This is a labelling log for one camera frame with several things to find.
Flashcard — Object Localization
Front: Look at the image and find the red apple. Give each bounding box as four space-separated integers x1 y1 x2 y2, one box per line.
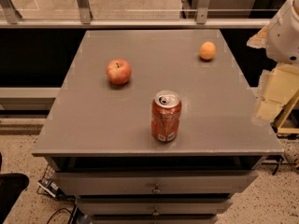
107 59 132 85

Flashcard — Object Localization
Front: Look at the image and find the orange fruit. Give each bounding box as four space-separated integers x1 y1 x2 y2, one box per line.
199 41 216 61

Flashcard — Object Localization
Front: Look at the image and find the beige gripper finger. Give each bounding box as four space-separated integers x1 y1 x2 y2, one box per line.
251 63 299 126
247 25 269 49

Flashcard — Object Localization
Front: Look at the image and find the yellow wooden frame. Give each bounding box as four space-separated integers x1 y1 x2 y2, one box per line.
275 90 299 134

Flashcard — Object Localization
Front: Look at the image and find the grey drawer cabinet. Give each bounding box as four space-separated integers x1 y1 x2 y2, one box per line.
34 30 282 224

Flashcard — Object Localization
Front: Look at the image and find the metal glass railing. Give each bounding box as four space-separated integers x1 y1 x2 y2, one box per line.
0 0 286 29

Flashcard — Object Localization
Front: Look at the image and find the black chair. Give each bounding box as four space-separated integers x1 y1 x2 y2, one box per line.
0 152 30 224

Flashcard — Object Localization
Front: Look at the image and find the wire basket with box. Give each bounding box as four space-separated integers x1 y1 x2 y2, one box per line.
37 165 63 200

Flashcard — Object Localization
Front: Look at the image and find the red coke can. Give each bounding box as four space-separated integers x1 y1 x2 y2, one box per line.
151 90 182 143

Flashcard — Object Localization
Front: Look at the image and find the black floor cable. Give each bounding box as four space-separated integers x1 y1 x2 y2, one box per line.
46 203 78 224

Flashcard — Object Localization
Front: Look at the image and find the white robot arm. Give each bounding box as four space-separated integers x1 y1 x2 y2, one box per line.
247 0 299 123

